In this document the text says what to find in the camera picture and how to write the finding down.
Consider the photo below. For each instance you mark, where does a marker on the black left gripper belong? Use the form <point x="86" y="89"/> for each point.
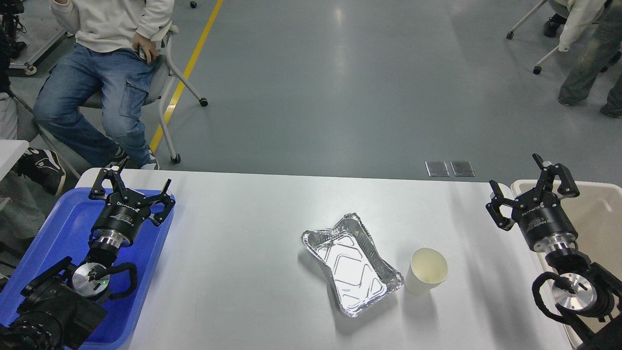
<point x="121" y="215"/>

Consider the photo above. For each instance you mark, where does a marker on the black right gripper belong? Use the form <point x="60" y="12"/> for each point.
<point x="538" y="212"/>

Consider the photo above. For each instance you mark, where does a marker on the cream paper cup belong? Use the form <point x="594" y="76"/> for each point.
<point x="427" y="269"/>

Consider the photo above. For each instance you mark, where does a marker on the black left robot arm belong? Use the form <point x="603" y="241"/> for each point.
<point x="83" y="280"/>

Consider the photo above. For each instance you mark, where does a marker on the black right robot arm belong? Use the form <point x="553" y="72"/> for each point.
<point x="577" y="292"/>

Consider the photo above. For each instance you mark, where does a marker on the beige plastic bin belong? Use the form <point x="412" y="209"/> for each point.
<point x="597" y="217"/>

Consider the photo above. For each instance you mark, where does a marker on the blue plastic tray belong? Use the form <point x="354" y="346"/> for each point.
<point x="65" y="233"/>

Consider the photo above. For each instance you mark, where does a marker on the right floor socket plate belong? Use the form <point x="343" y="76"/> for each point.
<point x="462" y="169"/>

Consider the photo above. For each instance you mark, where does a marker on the floor socket plate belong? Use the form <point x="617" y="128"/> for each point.
<point x="462" y="169"/>
<point x="437" y="169"/>

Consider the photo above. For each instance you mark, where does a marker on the black and white sneaker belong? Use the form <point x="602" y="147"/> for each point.
<point x="43" y="166"/>

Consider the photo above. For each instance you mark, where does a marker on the seated person in jeans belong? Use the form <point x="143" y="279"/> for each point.
<point x="114" y="53"/>

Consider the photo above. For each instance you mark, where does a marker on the left floor socket plate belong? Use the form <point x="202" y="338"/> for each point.
<point x="437" y="169"/>

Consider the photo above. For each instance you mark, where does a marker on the metal trolley base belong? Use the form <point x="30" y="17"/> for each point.
<point x="38" y="45"/>

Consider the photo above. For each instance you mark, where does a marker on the person in olive trousers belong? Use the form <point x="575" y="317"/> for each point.
<point x="604" y="43"/>

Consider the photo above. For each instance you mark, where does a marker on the crumpled aluminium foil tray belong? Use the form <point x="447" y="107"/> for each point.
<point x="358" y="275"/>

